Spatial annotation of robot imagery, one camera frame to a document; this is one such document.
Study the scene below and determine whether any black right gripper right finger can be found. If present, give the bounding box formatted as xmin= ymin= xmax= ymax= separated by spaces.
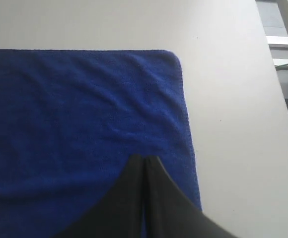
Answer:
xmin=144 ymin=156 xmax=234 ymax=238

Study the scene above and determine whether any blue microfibre towel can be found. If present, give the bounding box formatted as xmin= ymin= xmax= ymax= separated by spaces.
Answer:
xmin=0 ymin=50 xmax=201 ymax=238

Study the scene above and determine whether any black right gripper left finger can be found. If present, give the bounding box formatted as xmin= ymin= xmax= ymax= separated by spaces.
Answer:
xmin=54 ymin=154 xmax=144 ymax=238

